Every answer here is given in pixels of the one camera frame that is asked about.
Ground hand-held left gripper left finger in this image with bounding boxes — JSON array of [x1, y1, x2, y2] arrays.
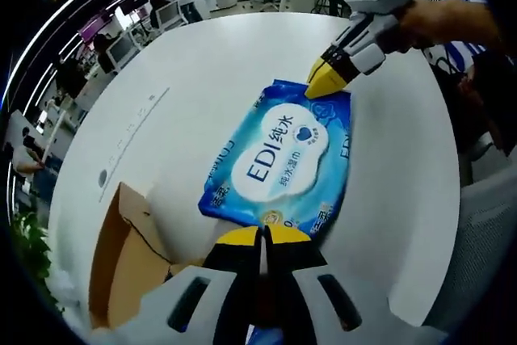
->
[[90, 227, 266, 345]]

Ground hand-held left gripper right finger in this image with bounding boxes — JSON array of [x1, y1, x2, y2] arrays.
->
[[264, 226, 449, 345]]

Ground brown cardboard shoe box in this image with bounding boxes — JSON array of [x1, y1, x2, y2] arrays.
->
[[87, 181, 207, 330]]

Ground blue wet wipes soft packet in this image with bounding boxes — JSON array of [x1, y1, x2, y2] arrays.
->
[[196, 78, 355, 345]]

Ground person's right hand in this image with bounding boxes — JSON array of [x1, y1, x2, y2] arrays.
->
[[393, 0, 452, 54]]

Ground person's dark shirt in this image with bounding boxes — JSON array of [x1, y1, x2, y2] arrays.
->
[[439, 44, 514, 156]]

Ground grey mesh office chair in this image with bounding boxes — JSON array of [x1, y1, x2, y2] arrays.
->
[[387, 130, 514, 334]]

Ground green potted plant white pot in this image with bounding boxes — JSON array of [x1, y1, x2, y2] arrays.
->
[[10, 211, 65, 313]]

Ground white office chair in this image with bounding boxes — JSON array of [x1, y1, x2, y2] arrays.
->
[[105, 33, 141, 69], [155, 0, 189, 33]]

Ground table cable cover with grommet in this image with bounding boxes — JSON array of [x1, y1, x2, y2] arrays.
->
[[96, 86, 171, 204]]

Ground purple wall screen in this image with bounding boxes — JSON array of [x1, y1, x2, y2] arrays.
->
[[78, 13, 118, 41]]

